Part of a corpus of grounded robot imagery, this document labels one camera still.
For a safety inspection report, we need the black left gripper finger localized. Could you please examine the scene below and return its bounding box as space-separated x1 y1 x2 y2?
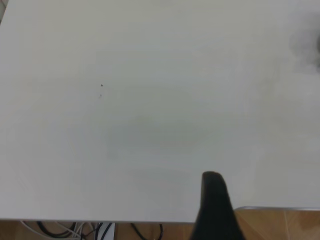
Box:
189 171 248 240

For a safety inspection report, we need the white power strip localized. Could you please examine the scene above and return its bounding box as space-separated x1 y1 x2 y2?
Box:
95 222 116 240

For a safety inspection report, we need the black floor cable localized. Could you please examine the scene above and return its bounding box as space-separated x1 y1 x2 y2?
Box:
36 221 77 239
130 222 164 240

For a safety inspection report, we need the white cable bundle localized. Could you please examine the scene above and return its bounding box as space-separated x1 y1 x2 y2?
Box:
19 220 87 240

